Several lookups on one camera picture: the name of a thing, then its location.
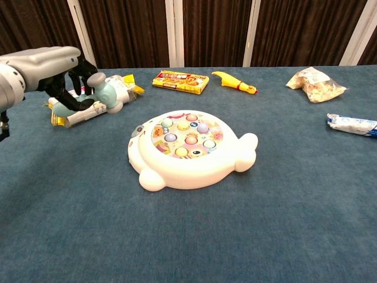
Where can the white vertical post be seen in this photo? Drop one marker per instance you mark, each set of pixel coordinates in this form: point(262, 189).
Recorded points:
point(174, 32)
point(359, 32)
point(252, 32)
point(81, 32)

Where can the yellow rubber chicken toy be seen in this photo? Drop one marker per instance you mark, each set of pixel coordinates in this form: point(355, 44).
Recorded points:
point(232, 82)

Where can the grey black left robot hand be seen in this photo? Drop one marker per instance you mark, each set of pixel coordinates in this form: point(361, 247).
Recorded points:
point(44, 65)

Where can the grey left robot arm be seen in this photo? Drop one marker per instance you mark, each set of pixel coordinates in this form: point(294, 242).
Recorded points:
point(10, 88)

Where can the dark brown curtain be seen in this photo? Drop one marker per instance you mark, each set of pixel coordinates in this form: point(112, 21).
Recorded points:
point(132, 29)

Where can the clear bag of white snacks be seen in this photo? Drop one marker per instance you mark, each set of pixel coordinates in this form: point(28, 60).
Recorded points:
point(315, 87)

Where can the mint green toy hammer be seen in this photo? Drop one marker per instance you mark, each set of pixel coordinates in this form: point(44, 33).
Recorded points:
point(104, 92)

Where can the yellow red snack box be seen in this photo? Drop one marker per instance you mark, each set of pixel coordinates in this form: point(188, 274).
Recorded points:
point(181, 82)

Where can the teal table cloth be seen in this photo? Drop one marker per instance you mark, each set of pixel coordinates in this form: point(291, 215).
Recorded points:
point(188, 236)

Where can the white blue wrapped package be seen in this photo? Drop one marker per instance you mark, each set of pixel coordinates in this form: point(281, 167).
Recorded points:
point(353, 125)

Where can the white package with yellow ends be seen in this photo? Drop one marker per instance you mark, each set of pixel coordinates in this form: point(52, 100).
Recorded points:
point(85, 115)

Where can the white whack-a-mole toy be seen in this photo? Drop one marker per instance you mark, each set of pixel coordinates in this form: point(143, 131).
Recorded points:
point(191, 174)

